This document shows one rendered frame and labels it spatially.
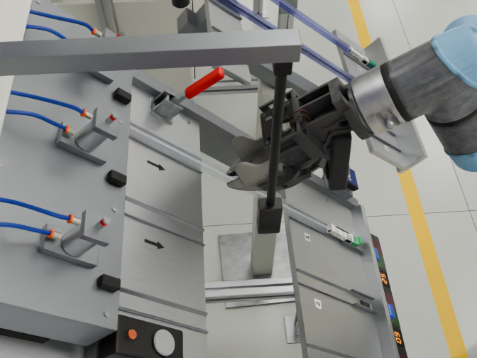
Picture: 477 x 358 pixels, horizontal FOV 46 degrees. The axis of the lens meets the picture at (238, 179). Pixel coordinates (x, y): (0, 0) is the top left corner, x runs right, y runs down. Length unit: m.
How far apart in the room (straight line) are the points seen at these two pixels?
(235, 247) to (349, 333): 0.97
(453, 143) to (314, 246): 0.28
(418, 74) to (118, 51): 0.38
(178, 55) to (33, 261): 0.21
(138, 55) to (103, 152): 0.21
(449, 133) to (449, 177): 1.38
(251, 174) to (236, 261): 1.05
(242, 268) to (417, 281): 0.54
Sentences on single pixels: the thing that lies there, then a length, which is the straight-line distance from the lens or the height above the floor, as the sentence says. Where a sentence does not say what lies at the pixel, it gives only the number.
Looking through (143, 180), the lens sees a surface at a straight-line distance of 0.67.
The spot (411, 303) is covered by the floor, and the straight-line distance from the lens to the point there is 1.80.
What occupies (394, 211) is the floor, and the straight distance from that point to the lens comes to 1.94.
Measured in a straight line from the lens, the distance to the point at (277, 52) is 0.36.
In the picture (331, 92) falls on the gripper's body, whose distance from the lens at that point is 0.67.
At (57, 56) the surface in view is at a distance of 0.37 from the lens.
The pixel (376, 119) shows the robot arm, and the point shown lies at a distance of 0.67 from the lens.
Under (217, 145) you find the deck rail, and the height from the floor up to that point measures 0.92.
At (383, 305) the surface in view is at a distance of 0.95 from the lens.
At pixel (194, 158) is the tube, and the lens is 0.73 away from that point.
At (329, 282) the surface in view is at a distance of 0.87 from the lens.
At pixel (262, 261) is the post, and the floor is 0.10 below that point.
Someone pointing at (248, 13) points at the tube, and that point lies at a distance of 0.98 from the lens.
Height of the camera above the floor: 1.58
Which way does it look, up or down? 55 degrees down
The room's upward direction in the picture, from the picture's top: straight up
